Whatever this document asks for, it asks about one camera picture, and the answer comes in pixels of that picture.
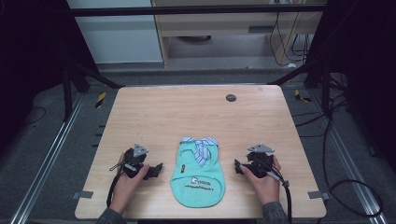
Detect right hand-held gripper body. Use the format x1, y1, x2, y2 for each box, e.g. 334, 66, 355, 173
246, 143, 276, 179

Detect black metal stand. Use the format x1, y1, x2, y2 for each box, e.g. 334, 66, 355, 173
61, 59, 125, 123
268, 55, 332, 118

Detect thin black floor cable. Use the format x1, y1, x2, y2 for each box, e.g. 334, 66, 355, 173
21, 105, 48, 126

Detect black hanging desk cables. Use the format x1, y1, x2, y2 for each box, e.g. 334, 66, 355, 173
268, 0, 316, 67

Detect black horizontal frame bar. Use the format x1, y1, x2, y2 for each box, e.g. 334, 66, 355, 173
66, 4, 329, 18

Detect hand-held gripper cable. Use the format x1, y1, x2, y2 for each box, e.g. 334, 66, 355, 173
106, 161, 138, 208
252, 158, 294, 224

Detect light wooden desk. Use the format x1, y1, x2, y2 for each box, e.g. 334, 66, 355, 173
151, 0, 325, 68

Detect black looped floor cable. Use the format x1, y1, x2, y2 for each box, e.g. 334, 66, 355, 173
292, 92, 385, 218

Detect right hand-held gripper cable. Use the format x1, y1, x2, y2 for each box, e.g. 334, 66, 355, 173
252, 158, 294, 224

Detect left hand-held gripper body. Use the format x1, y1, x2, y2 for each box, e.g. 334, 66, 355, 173
123, 143, 149, 179

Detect grey metal table bracket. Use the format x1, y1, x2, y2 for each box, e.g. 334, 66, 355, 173
307, 190, 331, 201
71, 189, 94, 201

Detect aluminium floor rail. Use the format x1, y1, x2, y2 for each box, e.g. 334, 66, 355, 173
9, 92, 87, 224
307, 88, 390, 224

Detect white cabinet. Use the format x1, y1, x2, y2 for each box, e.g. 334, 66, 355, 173
66, 0, 164, 65

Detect person's right hand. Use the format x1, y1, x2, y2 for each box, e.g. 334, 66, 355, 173
239, 154, 282, 206

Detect mint green pet shirt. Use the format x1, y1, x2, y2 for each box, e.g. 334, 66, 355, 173
169, 135, 227, 209

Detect person's left hand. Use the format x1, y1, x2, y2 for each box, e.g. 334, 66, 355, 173
108, 153, 150, 216

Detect left hand-held gripper cable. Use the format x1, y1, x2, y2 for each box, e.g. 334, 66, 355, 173
106, 161, 138, 208

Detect yellow black tape strip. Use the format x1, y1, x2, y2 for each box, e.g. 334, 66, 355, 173
293, 89, 313, 104
94, 91, 107, 109

